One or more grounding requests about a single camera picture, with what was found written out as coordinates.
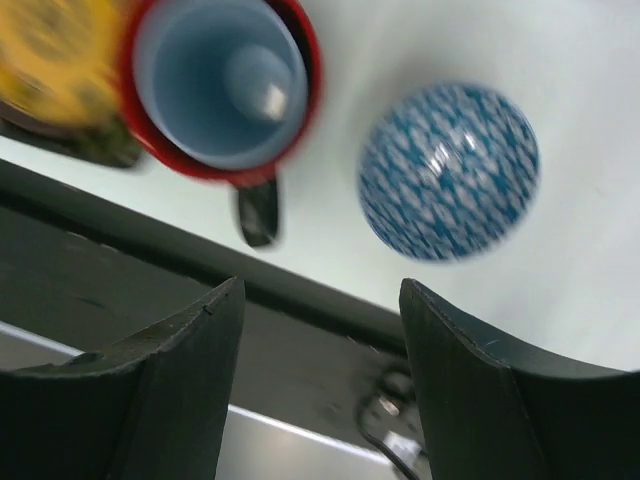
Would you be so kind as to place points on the black square floral plate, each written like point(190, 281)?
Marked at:
point(108, 144)

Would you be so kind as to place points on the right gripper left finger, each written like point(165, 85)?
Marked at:
point(150, 406)

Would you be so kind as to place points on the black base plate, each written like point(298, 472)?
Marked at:
point(86, 272)

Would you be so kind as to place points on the light blue cup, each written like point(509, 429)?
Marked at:
point(224, 81)

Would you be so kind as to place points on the blue patterned bowl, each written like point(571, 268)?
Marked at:
point(448, 172)

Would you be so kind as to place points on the yellow round patterned plate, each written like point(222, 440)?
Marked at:
point(58, 59)

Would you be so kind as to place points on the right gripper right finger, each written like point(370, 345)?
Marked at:
point(493, 406)

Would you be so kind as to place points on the red black mug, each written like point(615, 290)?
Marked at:
point(257, 200)

